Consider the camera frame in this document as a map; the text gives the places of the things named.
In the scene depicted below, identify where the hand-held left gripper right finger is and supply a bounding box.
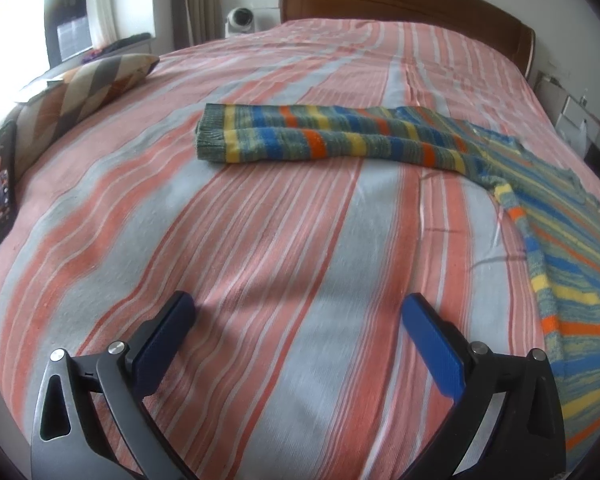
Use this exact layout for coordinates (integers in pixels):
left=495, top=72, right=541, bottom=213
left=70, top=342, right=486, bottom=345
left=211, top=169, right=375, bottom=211
left=401, top=294, right=567, bottom=480

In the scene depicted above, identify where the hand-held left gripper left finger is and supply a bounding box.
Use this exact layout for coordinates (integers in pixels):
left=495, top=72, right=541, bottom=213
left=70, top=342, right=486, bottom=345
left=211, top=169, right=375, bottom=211
left=30, top=290, right=196, bottom=480

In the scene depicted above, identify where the brown wooden headboard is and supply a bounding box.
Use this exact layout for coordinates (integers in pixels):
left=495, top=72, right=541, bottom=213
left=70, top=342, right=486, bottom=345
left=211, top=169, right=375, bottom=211
left=280, top=0, right=537, bottom=78

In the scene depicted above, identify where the white plastic bag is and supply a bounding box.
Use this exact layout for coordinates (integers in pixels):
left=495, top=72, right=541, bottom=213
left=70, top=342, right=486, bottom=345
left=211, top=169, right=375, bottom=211
left=560, top=119, right=590, bottom=155

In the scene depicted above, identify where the striped knit sweater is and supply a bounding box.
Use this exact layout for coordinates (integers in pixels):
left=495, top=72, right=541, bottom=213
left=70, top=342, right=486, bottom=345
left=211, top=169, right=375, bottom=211
left=195, top=103, right=600, bottom=471

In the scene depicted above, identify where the beige curtain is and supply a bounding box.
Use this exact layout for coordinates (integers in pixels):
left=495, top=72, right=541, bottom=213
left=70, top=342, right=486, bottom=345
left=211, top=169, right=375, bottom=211
left=170, top=0, right=231, bottom=51

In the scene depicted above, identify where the white round camera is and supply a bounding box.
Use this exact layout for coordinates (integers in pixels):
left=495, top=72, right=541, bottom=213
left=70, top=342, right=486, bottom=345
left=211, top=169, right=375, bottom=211
left=225, top=6, right=260, bottom=37

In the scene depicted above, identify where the checkered cushion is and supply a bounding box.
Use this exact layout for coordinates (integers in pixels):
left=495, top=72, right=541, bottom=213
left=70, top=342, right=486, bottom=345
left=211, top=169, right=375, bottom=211
left=12, top=53, right=161, bottom=176

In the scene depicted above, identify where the pink striped bedspread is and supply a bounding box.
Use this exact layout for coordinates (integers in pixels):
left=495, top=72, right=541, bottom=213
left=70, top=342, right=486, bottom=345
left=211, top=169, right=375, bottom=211
left=0, top=17, right=600, bottom=480

